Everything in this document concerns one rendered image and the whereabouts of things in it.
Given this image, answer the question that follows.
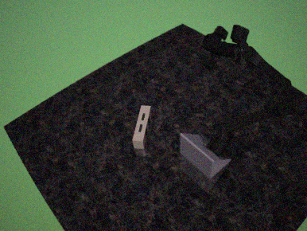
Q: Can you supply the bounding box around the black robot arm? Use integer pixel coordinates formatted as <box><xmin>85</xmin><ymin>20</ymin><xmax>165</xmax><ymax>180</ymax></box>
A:
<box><xmin>203</xmin><ymin>25</ymin><xmax>296</xmax><ymax>157</ymax></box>

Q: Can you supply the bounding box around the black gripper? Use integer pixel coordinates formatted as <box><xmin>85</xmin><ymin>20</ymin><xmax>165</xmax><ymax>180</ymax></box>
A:
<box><xmin>197</xmin><ymin>26</ymin><xmax>228</xmax><ymax>70</ymax></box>

